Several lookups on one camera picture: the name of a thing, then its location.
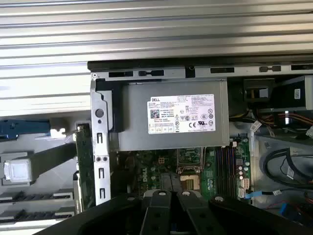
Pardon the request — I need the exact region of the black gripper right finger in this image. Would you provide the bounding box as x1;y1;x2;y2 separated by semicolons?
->
172;172;313;235

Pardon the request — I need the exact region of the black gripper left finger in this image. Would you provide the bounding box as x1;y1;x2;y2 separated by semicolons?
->
40;172;173;235

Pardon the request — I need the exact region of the black RAM slot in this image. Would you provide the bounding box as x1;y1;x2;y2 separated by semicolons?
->
226;146;231;196
215;146;221;196
231;146;237;196
221;146;226;196

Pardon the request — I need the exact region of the CPU socket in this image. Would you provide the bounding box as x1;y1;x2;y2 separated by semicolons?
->
179;172;202;191

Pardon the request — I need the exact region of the green motherboard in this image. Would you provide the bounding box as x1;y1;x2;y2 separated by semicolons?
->
110;137;252;205

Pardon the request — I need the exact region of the metal socket cover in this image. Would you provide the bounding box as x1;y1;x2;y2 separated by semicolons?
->
177;146;205;172

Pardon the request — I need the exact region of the blue header connector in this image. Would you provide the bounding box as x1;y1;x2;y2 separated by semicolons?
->
277;202;295;221

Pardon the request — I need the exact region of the green graphics card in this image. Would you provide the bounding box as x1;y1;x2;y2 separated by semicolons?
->
73;122;96;213

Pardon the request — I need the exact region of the black open PC case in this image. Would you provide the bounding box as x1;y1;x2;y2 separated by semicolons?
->
87;57;313;232

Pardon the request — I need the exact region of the grey power supply unit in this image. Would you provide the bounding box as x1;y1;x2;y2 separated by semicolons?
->
117;79;230;151

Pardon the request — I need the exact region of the grey parts rack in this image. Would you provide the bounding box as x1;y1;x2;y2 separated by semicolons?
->
0;117;84;231

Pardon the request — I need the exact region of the silver CPU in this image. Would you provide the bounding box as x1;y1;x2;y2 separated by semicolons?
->
3;159;34;183

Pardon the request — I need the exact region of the hard disk in blue carrier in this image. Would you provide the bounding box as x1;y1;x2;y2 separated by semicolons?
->
0;118;67;142

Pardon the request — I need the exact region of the black cable bundle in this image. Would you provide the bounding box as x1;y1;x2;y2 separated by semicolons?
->
264;146;313;189

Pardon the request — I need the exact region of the coloured power wire bundle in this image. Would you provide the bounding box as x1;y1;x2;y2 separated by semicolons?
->
229;109;313;134

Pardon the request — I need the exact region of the metal drive bay frame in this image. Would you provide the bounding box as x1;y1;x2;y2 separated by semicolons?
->
241;74;313;111

